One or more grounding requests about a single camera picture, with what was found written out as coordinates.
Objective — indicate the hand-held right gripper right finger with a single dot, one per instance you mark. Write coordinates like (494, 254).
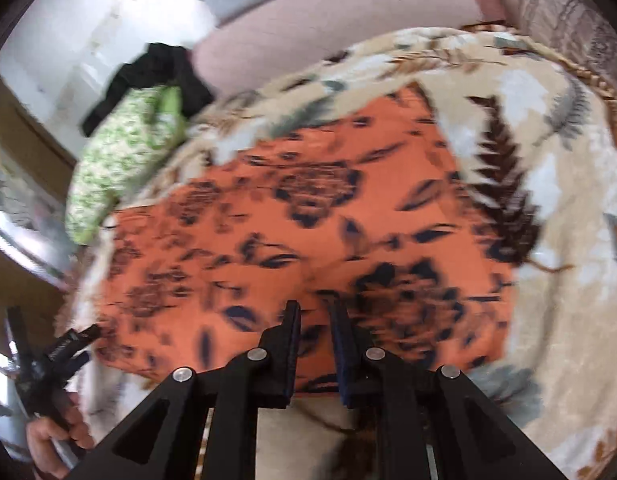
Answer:
(341, 345)

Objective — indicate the green checked pillow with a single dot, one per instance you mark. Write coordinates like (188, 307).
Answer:
(123, 150)

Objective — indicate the person's left hand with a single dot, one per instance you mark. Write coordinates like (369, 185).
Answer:
(48, 437)

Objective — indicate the leaf print blanket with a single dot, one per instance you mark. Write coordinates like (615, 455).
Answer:
(563, 210)

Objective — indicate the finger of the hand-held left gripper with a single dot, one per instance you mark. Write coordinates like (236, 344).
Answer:
(83, 336)

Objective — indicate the striped sofa cushion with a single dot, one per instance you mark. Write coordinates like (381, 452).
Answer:
(573, 20)

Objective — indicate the orange floral blouse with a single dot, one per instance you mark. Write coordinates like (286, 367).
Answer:
(288, 210)

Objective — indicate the black garment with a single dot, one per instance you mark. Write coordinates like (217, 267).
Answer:
(163, 67)

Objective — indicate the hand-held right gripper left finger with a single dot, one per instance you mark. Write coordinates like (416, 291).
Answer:
(284, 355)

